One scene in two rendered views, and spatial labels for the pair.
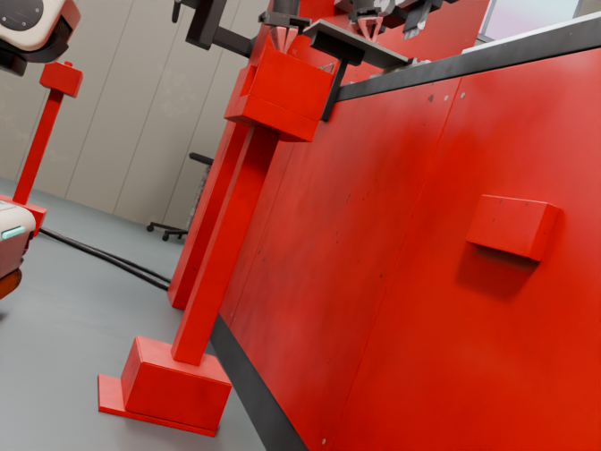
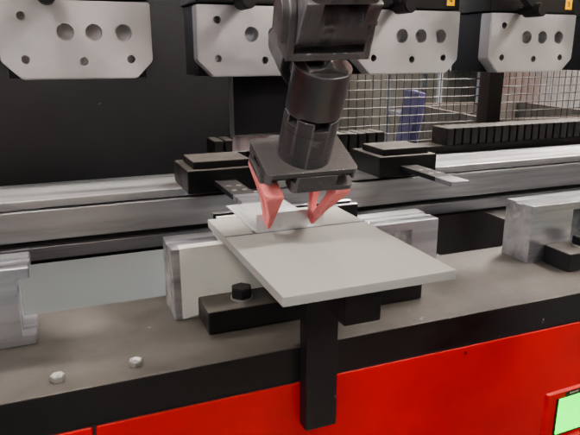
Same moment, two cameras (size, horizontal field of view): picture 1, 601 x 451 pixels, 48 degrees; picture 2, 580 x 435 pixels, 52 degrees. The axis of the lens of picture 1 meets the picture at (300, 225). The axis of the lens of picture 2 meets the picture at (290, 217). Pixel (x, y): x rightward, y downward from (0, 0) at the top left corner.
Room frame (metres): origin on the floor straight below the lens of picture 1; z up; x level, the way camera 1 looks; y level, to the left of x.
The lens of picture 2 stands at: (1.95, 0.65, 1.20)
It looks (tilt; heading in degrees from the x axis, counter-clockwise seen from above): 16 degrees down; 265
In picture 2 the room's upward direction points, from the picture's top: straight up
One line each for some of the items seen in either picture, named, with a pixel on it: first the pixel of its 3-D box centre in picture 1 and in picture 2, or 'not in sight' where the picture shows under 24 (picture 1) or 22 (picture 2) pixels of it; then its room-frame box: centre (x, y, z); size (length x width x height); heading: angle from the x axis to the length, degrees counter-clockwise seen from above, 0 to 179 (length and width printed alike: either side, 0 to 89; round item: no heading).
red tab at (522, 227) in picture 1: (508, 225); not in sight; (0.88, -0.26, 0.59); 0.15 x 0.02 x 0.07; 17
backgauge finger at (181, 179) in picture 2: not in sight; (228, 179); (1.97, -0.27, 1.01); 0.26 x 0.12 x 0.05; 107
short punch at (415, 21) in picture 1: (415, 21); (269, 112); (1.91, -0.11, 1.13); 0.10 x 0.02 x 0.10; 17
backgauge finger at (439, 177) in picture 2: not in sight; (414, 164); (1.64, -0.37, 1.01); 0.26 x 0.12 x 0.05; 107
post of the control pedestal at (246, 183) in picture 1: (224, 244); not in sight; (1.50, 0.14, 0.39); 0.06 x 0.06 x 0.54; 19
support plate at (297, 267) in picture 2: (352, 46); (315, 245); (1.87, 0.03, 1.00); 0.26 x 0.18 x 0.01; 107
